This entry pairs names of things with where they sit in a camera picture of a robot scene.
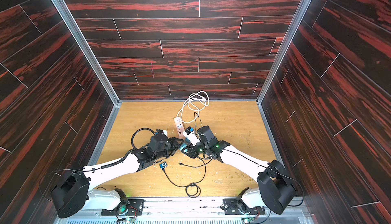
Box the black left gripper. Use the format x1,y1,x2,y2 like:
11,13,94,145
153,137,185,161

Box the blue mp3 player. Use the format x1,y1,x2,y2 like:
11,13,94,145
159,162,168,170

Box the teal charger with cable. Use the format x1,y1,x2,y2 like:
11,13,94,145
179,143,187,151

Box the black usb cable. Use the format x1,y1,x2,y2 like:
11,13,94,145
161,111,214,198

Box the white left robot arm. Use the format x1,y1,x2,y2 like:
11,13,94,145
51,132,183,219

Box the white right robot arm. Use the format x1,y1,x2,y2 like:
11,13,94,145
180,126,296,214

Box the white power strip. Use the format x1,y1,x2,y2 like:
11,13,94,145
174,117,185,138

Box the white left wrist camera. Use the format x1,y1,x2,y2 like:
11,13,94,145
155,129,168,135

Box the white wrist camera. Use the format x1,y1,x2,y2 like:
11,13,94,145
155,129,168,135
183,127,200,146

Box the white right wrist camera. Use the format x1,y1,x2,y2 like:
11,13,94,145
183,127,200,146

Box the white power strip cable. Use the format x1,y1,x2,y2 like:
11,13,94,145
176,90,210,124

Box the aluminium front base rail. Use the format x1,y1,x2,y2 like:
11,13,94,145
55,197,313,224

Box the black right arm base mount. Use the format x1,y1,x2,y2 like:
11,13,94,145
220,187,265,215

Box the aluminium left floor rail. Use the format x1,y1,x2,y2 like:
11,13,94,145
88,101,122,166

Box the aluminium floor rail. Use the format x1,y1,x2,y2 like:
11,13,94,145
88,101,122,166
261,99,296,179

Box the aluminium right floor rail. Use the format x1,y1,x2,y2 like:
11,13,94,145
261,99,296,179

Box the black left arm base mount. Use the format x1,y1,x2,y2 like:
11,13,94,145
101,188,145,216

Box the aluminium right corner post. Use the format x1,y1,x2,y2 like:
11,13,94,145
257,0,312,109

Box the aluminium corner post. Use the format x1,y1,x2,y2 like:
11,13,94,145
51,0,120,107
257,0,312,109

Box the aluminium left corner post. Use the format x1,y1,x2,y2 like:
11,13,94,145
51,0,120,107

